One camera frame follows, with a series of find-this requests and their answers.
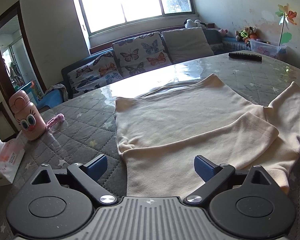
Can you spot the clear plastic storage box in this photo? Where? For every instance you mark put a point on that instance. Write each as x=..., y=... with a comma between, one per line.
x=267, y=48

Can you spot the pink white tissue pack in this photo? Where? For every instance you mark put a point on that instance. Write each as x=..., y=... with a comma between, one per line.
x=7, y=160

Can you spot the butterfly print cushion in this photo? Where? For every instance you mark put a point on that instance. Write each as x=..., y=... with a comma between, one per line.
x=142, y=52
x=95, y=75

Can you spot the brown bear plush toy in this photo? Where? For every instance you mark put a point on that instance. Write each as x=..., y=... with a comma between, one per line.
x=252, y=31

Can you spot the blue plastic chair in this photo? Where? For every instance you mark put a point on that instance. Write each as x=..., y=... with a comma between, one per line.
x=51, y=101

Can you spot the white black plush toy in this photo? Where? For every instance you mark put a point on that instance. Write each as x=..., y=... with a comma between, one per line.
x=190, y=23

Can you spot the cream knit garment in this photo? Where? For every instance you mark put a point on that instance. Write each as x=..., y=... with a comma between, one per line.
x=177, y=120

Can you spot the green orange plush toy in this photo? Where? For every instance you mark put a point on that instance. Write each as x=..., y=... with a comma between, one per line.
x=243, y=36

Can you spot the colourful paper pinwheel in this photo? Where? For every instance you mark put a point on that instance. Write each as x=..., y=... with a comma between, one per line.
x=286, y=13

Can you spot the plain grey cushion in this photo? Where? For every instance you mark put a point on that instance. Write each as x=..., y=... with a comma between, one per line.
x=187, y=45

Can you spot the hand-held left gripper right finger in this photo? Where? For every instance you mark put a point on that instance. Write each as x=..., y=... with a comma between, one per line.
x=203, y=168

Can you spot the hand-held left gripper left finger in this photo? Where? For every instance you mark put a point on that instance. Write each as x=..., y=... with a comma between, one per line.
x=98, y=167

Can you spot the patterned grey cloth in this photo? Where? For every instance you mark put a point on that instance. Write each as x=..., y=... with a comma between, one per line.
x=57, y=88

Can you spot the dark blue sofa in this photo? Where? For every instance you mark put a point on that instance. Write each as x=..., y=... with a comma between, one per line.
x=66, y=71

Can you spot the black remote control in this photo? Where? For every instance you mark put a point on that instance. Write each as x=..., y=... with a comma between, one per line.
x=245, y=56

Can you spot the large bright window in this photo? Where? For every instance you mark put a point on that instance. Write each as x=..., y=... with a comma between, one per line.
x=130, y=0

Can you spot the pink cartoon face water bottle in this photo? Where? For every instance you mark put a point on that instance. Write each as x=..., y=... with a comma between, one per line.
x=27, y=120

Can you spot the pink plush toy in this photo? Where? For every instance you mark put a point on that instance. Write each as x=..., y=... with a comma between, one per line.
x=223, y=32

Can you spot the dark wooden door frame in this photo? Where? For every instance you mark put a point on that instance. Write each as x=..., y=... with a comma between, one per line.
x=27, y=42

